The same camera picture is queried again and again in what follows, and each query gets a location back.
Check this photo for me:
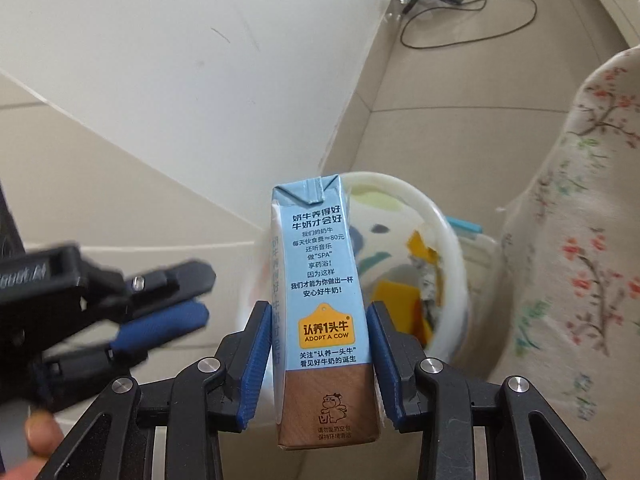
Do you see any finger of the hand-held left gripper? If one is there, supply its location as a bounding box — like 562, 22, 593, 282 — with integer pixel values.
75, 255, 218, 326
30, 299, 211, 411

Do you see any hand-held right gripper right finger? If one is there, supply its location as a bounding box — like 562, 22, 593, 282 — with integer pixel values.
365, 301, 623, 480

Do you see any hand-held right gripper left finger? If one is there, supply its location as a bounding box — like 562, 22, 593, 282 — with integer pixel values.
30, 300, 276, 480

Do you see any light blue milk carton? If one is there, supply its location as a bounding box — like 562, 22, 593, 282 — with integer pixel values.
270, 174, 383, 450

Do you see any white spotted waste bin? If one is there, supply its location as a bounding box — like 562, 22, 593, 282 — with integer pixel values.
240, 171, 473, 376

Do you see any person's left hand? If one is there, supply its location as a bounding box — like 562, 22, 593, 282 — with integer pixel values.
0, 407, 68, 480

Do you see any yellow snack wrapper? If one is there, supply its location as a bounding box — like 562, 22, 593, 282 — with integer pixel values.
370, 280, 437, 347
406, 230, 442, 267

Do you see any white wardrobe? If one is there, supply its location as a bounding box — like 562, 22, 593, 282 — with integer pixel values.
0, 72, 326, 361

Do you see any floral cloth covered table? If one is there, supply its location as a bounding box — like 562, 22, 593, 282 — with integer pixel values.
487, 45, 640, 423

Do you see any clear box with blue handle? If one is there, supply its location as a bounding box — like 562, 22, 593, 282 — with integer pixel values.
444, 215, 501, 263

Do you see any black cable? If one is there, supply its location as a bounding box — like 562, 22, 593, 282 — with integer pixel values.
399, 0, 539, 52

